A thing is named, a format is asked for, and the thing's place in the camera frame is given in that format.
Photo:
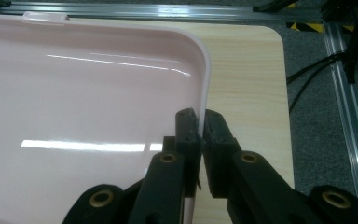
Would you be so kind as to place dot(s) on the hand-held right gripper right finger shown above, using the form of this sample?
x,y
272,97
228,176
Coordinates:
x,y
219,155

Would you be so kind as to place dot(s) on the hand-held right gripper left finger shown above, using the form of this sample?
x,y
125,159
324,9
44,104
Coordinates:
x,y
186,140

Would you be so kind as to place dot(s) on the pink plastic box lid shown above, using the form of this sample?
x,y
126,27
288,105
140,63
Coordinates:
x,y
74,102

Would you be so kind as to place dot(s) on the yellow black hazard tape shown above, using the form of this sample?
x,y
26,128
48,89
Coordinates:
x,y
306,26

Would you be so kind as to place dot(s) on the long aluminium floor rail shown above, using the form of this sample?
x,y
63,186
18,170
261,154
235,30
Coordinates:
x,y
155,11

